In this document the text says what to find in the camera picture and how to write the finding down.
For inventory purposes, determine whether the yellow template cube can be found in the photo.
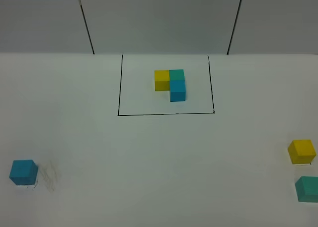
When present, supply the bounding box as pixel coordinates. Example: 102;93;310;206
155;70;170;91

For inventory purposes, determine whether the blue template cube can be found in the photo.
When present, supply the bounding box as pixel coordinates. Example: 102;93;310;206
169;80;186;102

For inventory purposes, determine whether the green template cube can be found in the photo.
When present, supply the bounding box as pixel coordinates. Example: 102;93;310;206
169;69;185;81

